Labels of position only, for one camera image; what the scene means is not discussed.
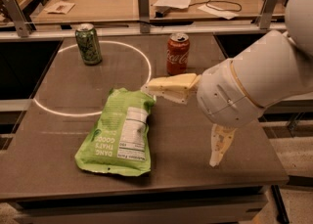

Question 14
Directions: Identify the red Coca-Cola can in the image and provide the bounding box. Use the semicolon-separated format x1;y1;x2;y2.
166;33;190;75

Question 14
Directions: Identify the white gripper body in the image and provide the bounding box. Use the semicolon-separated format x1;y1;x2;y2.
197;60;265;128

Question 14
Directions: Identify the white paper sheet right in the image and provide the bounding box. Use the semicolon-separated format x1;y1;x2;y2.
199;5;238;20

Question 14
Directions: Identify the small paper card left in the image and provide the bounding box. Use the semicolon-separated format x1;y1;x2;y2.
45;1;75;15

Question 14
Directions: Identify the green jalapeno chip bag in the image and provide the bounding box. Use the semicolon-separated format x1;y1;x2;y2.
75;88;156;176

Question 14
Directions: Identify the right metal bracket post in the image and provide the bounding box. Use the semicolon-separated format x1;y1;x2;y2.
255;0;278;29

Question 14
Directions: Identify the left metal bracket post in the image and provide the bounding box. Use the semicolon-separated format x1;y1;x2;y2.
2;0;32;37

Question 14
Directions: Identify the middle metal bracket post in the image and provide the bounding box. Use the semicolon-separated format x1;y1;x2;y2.
138;0;150;33

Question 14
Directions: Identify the metal bracket post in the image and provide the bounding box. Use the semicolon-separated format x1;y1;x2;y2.
2;0;32;37
255;0;278;29
138;0;150;33

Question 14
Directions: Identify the white paper sheet centre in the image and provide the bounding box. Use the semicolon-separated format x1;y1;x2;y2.
154;0;191;9

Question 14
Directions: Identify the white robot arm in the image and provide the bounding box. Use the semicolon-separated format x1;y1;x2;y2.
142;0;313;167

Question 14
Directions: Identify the green soda can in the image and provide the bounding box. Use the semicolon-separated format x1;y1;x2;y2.
75;23;102;66

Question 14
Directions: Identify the white paper sheet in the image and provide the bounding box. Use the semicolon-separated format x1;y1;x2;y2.
154;0;191;9
199;5;238;20

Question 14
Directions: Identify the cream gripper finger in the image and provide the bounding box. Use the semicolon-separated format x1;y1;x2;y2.
209;124;236;167
141;73;201;105

